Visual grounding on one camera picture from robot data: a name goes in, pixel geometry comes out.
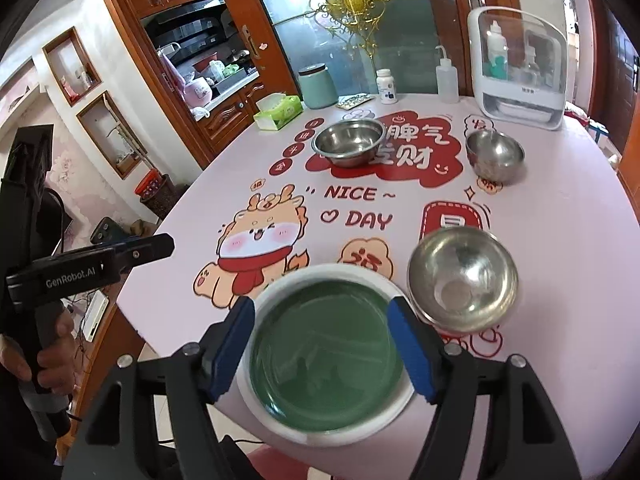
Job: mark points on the wide steel bowl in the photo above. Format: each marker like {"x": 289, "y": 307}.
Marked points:
{"x": 350, "y": 142}

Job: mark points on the pink bowl with steel lining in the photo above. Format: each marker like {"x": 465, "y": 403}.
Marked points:
{"x": 465, "y": 280}

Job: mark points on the wooden wall niche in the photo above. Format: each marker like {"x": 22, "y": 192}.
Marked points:
{"x": 72, "y": 65}
{"x": 112, "y": 135}

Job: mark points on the gold door ornament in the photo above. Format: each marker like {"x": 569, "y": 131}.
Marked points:
{"x": 355, "y": 0}

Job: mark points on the green plate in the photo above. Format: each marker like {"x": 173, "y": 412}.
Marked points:
{"x": 325, "y": 360}

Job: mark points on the person's left hand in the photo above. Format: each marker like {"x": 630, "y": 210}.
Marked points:
{"x": 55, "y": 355}

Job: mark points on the green tissue box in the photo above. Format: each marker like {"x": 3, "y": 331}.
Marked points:
{"x": 280, "y": 110}

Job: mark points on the white pill bottle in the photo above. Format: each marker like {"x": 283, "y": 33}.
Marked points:
{"x": 386, "y": 90}

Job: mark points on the dark woven bin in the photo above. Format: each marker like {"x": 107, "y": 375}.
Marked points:
{"x": 162, "y": 200}

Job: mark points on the white storage box clear lid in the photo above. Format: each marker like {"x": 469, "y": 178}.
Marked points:
{"x": 520, "y": 110}

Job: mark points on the large white plate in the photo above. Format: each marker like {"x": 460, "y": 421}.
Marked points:
{"x": 320, "y": 271}

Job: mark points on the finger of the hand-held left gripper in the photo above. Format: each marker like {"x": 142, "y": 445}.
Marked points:
{"x": 131, "y": 245}
{"x": 155, "y": 250}

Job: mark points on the wooden kitchen cabinet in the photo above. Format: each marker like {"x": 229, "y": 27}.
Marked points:
{"x": 230, "y": 115}

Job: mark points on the frosted glass door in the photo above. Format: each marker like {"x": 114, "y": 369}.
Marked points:
{"x": 400, "y": 35}

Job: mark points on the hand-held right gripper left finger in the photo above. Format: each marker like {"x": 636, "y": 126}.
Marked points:
{"x": 235, "y": 345}

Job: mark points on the pink electric kettle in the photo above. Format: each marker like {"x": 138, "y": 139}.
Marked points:
{"x": 197, "y": 91}

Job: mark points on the green canister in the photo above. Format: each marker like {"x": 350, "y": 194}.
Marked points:
{"x": 320, "y": 90}

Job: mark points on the clear squeeze bottle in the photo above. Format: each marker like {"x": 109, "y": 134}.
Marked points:
{"x": 446, "y": 82}

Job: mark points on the deep steel bowl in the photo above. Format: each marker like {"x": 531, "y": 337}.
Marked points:
{"x": 495, "y": 165}

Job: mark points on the dark wooden door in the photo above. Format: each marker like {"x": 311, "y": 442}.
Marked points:
{"x": 617, "y": 85}

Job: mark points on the white and teal bottle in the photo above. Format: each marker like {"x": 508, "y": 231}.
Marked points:
{"x": 497, "y": 52}

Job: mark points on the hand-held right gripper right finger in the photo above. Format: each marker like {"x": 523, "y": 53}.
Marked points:
{"x": 412, "y": 350}

